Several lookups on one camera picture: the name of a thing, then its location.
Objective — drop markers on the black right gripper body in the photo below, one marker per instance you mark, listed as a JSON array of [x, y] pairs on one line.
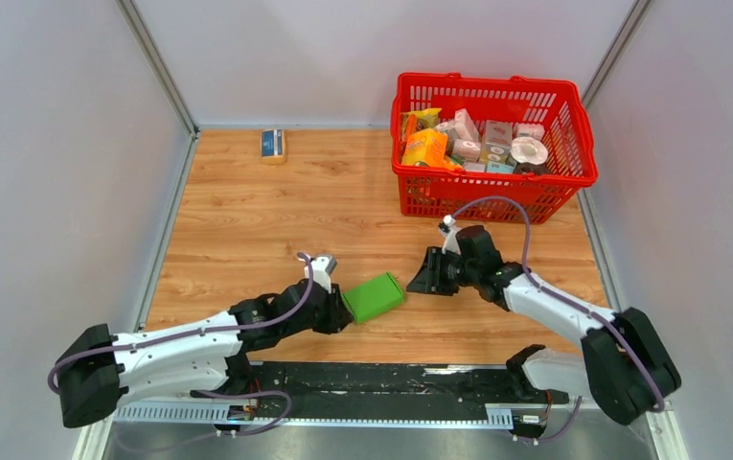
[[448, 271]]

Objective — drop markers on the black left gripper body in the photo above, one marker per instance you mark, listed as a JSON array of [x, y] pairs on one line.
[[326, 317]]

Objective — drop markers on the green paper box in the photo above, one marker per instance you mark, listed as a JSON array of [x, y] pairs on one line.
[[373, 298]]

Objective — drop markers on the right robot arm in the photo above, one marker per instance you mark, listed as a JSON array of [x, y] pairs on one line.
[[623, 365]]

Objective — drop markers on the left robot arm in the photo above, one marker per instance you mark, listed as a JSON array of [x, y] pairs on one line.
[[102, 371]]

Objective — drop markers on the orange snack box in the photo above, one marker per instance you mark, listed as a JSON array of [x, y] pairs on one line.
[[427, 147]]

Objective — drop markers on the round tape roll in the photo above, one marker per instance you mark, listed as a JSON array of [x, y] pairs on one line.
[[529, 150]]

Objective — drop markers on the red white carton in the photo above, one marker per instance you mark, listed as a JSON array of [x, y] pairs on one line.
[[498, 134]]

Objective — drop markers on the pink white tissue pack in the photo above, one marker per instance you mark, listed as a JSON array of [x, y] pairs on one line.
[[465, 126]]

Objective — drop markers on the yellow snack bag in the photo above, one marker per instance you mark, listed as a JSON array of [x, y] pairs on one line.
[[416, 120]]

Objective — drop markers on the red shopping basket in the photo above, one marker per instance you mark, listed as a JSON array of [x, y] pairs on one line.
[[549, 110]]

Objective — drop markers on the blue yellow sponge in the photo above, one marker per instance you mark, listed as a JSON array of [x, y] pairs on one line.
[[273, 147]]

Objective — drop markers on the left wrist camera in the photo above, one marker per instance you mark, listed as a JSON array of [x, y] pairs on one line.
[[320, 270]]

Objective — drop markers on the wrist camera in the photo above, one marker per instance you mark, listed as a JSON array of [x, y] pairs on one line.
[[449, 229], [320, 270]]

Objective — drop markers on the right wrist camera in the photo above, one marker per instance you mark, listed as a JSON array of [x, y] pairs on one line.
[[449, 229]]

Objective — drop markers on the white perforated cable tray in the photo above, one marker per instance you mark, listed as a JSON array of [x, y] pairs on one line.
[[206, 413]]

